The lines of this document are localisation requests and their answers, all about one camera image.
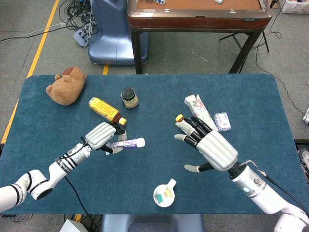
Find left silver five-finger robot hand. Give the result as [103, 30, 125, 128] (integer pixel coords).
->
[84, 121, 127, 155]

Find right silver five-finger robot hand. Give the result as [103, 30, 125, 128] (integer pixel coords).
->
[174, 116, 239, 174]

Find purple white toothpaste tube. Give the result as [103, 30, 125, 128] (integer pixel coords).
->
[106, 137, 146, 149]

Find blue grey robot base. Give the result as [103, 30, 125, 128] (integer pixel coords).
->
[88, 0, 149, 65]

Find white drink bottle yellow cap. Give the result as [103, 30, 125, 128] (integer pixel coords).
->
[175, 114, 193, 126]

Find yellow label tea bottle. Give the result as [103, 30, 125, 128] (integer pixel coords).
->
[88, 97, 127, 126]

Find small purple white tissue pack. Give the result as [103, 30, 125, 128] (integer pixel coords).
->
[214, 112, 232, 132]

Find glass jar black lid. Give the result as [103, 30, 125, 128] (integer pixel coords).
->
[120, 87, 140, 109]

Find floral print carton box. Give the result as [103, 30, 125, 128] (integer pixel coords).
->
[184, 94, 219, 132]

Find blue felt table mat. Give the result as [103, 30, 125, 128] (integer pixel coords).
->
[0, 73, 298, 216]

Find brown plush toy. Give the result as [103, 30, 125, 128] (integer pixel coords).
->
[45, 66, 87, 106]

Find white flat box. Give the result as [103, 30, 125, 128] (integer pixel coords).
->
[59, 218, 88, 232]

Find blue robot chassis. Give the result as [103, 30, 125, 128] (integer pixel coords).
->
[101, 214, 205, 232]

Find grey power strip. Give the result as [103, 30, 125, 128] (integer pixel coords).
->
[73, 24, 97, 48]

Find brown mahjong table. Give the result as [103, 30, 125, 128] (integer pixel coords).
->
[127, 0, 273, 74]

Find white storage box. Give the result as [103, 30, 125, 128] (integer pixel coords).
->
[281, 0, 309, 14]

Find white cup with handle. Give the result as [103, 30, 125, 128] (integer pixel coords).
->
[153, 178, 177, 208]

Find white floor cable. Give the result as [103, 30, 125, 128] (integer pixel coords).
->
[0, 22, 67, 44]

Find black cable bundle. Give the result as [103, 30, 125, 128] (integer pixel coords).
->
[59, 0, 97, 32]

